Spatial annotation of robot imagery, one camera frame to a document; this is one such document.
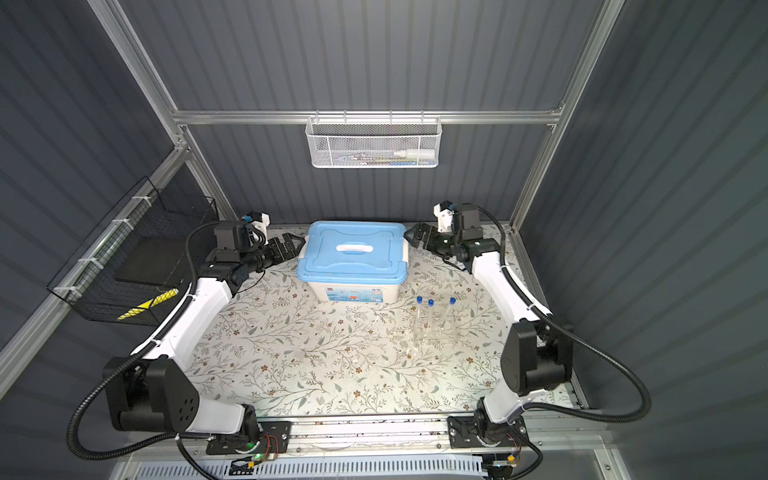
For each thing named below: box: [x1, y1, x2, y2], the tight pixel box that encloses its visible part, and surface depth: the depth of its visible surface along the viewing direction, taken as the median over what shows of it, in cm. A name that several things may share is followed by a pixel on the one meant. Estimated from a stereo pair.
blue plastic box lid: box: [296, 220, 408, 285], surface depth 91 cm
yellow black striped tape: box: [117, 289, 179, 320], surface depth 68 cm
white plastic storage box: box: [308, 282, 401, 303], surface depth 93 cm
